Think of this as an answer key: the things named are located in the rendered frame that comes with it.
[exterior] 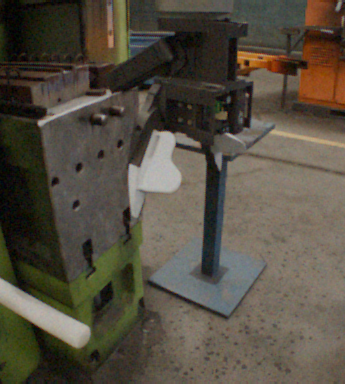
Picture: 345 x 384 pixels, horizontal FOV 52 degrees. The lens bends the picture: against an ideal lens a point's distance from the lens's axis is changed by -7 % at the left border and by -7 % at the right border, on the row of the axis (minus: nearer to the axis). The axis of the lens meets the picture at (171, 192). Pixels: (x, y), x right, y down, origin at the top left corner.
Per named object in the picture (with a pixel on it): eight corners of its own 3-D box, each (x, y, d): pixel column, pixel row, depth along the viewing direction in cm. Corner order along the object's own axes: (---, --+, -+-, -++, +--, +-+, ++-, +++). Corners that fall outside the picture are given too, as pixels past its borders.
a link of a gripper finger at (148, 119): (129, 163, 36) (165, 80, 36) (118, 158, 37) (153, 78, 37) (157, 175, 40) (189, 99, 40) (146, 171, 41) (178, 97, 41)
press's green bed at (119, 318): (148, 315, 149) (142, 218, 126) (92, 380, 120) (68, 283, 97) (48, 270, 172) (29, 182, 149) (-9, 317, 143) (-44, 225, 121)
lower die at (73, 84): (90, 93, 96) (87, 61, 92) (33, 114, 81) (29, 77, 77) (-5, 84, 114) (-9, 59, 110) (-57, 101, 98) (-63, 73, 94)
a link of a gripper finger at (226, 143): (248, 182, 47) (228, 136, 40) (209, 168, 50) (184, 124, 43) (259, 162, 48) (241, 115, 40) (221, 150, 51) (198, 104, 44)
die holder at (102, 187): (144, 217, 126) (139, 83, 105) (69, 284, 97) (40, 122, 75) (29, 181, 150) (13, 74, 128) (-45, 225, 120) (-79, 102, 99)
